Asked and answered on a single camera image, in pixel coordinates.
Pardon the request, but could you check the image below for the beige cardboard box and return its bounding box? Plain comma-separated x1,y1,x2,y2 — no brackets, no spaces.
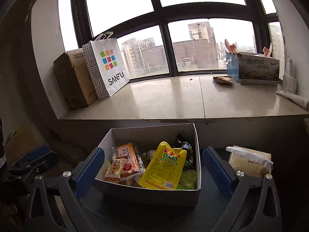
2,124,41,160

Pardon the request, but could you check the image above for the black snack packet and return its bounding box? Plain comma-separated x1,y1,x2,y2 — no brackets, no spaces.
175,134,195,165

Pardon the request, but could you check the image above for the white paper shopping bag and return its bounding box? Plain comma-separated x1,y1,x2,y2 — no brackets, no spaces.
82,31,130,99

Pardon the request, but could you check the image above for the green seaweed packet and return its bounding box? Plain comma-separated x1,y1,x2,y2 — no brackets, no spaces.
177,170,198,190

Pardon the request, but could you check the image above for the beige snack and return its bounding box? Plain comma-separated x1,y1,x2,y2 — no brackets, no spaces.
142,150,158,167

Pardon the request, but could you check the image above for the pink clip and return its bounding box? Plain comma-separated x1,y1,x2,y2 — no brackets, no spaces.
224,39,238,54
263,42,273,57

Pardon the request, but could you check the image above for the white cardboard box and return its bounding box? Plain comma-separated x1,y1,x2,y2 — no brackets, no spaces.
93,123,202,207

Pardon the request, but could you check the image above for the small beige snack packet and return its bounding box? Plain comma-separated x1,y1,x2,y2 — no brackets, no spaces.
104,158,132,184

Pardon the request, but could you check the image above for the soft tissue pack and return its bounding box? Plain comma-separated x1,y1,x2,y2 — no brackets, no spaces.
226,145,274,178

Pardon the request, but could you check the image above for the brown cardboard box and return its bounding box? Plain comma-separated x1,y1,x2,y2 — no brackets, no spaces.
53,49,99,110

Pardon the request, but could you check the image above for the crumpled brown wrapper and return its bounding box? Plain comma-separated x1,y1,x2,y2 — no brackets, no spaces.
213,76,234,85

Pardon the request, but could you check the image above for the yellow green pea packet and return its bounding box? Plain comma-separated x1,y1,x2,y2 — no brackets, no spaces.
139,141,188,190

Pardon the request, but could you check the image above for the landscape printed carton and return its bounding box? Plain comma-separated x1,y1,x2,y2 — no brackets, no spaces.
225,51,280,86

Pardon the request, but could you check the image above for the orange snack packet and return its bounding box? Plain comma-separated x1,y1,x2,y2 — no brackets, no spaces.
115,143,145,177

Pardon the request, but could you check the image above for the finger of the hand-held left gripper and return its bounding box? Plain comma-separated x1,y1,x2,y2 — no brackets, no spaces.
16,144,50,162
13,151,60,177

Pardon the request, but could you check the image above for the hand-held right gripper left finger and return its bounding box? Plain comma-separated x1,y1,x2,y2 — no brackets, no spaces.
25,147,107,232

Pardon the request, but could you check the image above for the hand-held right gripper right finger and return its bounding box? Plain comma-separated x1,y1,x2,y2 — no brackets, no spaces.
202,147,283,232

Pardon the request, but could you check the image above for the white tube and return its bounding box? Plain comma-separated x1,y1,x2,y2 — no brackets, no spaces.
276,90,308,109

